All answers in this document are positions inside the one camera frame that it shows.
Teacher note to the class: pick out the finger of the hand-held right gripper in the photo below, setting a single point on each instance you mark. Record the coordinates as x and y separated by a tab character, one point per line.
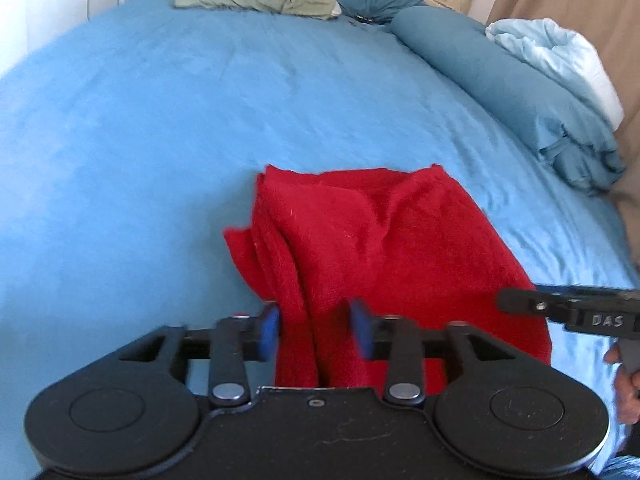
530	302

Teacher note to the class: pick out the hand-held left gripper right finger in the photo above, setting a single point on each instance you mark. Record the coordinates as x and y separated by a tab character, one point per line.
361	329

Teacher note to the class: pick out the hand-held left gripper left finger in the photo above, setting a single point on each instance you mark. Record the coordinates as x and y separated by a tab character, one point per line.
270	329

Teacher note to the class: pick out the red towel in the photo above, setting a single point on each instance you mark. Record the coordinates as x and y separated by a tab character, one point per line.
400	250

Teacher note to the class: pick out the person's right hand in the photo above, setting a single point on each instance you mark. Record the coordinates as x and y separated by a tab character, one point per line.
627	400

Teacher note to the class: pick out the blue fluffy rug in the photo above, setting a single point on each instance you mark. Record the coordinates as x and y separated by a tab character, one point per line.
622	467

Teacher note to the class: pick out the bed with blue sheet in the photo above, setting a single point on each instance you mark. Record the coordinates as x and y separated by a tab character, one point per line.
150	160

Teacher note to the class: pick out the teal duvet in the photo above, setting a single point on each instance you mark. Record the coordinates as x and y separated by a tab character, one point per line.
505	80

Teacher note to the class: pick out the light blue folded blanket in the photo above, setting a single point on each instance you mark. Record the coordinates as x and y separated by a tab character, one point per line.
560	60

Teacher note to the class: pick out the white wardrobe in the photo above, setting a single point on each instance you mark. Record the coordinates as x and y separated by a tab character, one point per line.
50	5

